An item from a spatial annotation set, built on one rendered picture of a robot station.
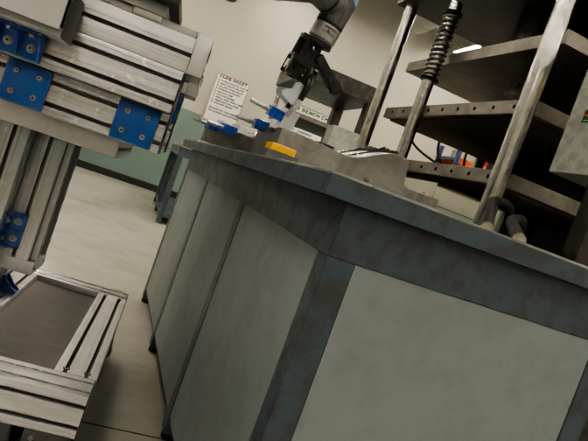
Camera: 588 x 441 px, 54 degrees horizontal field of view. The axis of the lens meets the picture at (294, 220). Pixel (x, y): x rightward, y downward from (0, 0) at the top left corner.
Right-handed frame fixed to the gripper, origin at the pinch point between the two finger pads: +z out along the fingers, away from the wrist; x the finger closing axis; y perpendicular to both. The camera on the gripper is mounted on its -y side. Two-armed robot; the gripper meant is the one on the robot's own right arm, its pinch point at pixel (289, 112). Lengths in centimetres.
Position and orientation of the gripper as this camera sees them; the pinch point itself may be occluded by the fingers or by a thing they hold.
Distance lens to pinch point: 158.7
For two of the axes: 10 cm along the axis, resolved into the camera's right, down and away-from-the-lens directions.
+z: -5.0, 8.6, 1.4
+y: -8.4, -4.3, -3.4
